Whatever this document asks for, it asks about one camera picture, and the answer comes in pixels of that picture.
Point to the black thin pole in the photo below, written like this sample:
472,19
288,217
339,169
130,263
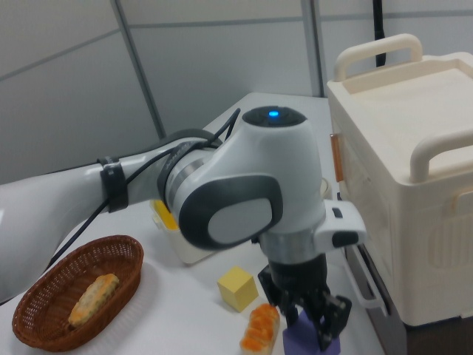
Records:
380,33

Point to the toy bread with orange crust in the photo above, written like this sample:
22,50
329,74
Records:
94,299

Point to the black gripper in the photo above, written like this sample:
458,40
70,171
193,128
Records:
295,277

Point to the orange salmon sushi toy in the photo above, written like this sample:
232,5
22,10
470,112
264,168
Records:
260,329

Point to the yellow toy fruit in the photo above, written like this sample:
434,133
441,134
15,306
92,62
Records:
166,216

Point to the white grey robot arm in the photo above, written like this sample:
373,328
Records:
240,185

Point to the purple cube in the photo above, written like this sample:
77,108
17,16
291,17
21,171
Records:
299,340

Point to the yellow cube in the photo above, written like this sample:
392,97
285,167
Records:
236,286

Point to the white plastic bin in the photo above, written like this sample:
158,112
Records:
184,249

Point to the brown wicker basket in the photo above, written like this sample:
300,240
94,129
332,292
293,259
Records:
44,296

